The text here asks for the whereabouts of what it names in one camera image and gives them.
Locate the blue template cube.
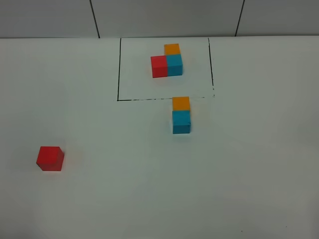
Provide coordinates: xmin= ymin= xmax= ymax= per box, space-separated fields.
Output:
xmin=166 ymin=54 xmax=183 ymax=76

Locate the orange template cube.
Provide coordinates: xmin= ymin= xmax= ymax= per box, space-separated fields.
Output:
xmin=164 ymin=43 xmax=180 ymax=55

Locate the red template cube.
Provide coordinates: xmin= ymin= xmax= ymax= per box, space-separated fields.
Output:
xmin=151 ymin=55 xmax=168 ymax=78

